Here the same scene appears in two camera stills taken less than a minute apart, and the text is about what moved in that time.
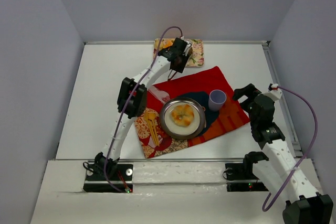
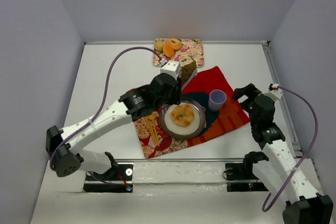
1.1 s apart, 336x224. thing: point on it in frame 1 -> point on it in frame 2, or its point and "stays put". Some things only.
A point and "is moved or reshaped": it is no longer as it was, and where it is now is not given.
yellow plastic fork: (146, 117) stays put
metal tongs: (169, 79) is moved or reshaped
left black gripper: (180, 63) -> (179, 80)
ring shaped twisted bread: (182, 115) stays put
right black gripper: (250, 97) stays put
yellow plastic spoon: (151, 116) stays put
